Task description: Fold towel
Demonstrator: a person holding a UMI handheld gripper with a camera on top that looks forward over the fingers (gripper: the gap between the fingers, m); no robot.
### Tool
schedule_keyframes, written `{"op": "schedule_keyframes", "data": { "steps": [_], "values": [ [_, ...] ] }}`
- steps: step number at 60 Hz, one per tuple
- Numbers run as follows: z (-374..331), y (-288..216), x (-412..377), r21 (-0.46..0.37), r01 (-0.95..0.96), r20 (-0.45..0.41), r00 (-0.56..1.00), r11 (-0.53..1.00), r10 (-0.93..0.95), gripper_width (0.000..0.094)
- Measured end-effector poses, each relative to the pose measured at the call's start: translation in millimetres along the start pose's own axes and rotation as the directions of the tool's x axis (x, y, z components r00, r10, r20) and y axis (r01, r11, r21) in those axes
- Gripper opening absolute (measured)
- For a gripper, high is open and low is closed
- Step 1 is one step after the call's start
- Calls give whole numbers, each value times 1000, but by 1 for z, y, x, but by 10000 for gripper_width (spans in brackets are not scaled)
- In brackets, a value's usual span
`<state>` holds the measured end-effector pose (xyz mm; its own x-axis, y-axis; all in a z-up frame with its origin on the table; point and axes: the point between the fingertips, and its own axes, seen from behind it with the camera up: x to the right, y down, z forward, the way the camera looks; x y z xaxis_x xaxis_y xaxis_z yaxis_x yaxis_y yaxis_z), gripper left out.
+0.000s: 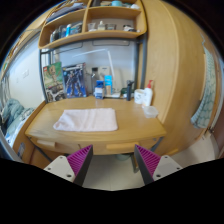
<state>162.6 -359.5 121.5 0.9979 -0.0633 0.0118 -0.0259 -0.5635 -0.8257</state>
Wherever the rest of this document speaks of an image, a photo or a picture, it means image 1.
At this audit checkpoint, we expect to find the small dark blue box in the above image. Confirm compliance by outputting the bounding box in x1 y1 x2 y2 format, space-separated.
93 80 106 100

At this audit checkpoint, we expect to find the green patterned hanging towel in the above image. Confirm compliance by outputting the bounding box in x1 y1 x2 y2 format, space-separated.
190 45 218 130

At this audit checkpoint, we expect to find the grey metal desk frame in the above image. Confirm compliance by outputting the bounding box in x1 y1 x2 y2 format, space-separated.
38 32 149 102

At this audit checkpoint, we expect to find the white square wall device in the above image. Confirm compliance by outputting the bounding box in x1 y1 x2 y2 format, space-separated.
99 65 111 78

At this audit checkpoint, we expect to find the white wall switch plate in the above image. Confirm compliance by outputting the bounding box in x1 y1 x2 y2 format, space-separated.
21 69 31 80

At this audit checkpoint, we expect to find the wooden shelf unit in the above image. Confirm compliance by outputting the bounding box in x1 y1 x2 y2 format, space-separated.
37 0 148 51

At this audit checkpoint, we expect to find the light blue carton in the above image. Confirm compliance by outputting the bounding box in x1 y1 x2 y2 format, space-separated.
103 74 114 97

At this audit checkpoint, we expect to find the tree figure toy box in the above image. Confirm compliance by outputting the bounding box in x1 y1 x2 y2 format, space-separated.
41 61 67 103

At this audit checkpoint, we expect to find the bed with grey-green bedding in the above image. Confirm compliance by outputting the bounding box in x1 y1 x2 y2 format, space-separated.
0 97 37 148

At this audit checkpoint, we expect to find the black tumbler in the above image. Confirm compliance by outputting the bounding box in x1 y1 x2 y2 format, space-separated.
125 79 135 102

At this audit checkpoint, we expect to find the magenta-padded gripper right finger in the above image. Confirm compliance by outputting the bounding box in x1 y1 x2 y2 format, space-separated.
133 143 184 186

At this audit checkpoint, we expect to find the light wooden wardrobe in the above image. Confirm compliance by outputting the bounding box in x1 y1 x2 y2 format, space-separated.
142 0 222 158

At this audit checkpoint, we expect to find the clear bottle with dark cap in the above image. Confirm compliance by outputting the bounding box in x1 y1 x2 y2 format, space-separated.
90 67 101 96

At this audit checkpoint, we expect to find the robot model kit box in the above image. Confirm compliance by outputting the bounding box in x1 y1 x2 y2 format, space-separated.
61 62 88 99

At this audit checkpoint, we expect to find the white mug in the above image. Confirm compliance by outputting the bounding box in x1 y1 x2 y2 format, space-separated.
133 88 146 105

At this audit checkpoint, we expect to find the pink towel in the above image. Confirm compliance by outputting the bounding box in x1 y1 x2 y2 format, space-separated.
52 107 119 133

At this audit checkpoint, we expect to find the white bottle with red pump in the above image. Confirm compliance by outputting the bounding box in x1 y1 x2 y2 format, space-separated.
142 79 155 108

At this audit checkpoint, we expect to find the white desk lamp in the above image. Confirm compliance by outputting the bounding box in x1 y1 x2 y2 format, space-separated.
71 49 125 100

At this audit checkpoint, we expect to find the dark green round container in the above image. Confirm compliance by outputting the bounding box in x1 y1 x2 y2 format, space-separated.
120 86 130 97

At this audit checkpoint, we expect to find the clear plastic container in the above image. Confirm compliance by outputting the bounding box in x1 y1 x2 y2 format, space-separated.
142 105 160 119

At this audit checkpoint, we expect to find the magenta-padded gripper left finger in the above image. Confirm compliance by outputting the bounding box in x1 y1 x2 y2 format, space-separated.
43 144 94 187

